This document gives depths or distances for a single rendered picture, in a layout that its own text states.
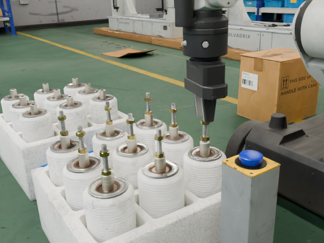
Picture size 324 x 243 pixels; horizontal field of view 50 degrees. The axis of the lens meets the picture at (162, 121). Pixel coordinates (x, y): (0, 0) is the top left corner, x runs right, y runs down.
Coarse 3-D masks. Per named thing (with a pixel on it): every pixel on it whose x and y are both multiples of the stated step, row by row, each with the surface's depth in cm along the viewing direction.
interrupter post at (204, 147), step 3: (201, 141) 77; (207, 141) 77; (201, 144) 76; (204, 144) 76; (207, 144) 76; (201, 147) 76; (204, 147) 76; (207, 147) 76; (201, 150) 77; (204, 150) 76; (207, 150) 76; (201, 153) 77; (204, 153) 77; (207, 153) 77
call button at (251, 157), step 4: (240, 152) 60; (244, 152) 60; (248, 152) 60; (252, 152) 60; (256, 152) 60; (240, 156) 59; (244, 156) 59; (248, 156) 59; (252, 156) 58; (256, 156) 58; (260, 156) 58; (240, 160) 59; (244, 160) 58; (248, 160) 58; (252, 160) 58; (256, 160) 58; (260, 160) 58; (244, 164) 59; (248, 164) 58; (252, 164) 58; (256, 164) 58
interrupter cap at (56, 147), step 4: (72, 140) 87; (76, 140) 87; (52, 144) 85; (56, 144) 85; (60, 144) 85; (72, 144) 86; (76, 144) 85; (52, 148) 83; (56, 148) 83; (60, 148) 83; (64, 148) 83; (68, 148) 83; (72, 148) 82; (76, 148) 82; (56, 152) 81; (60, 152) 81; (64, 152) 81
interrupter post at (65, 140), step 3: (60, 135) 83; (66, 135) 83; (60, 138) 83; (63, 138) 83; (66, 138) 83; (69, 138) 84; (63, 141) 83; (66, 141) 83; (69, 141) 84; (63, 144) 83; (66, 144) 83; (69, 144) 84; (63, 147) 83; (66, 147) 83
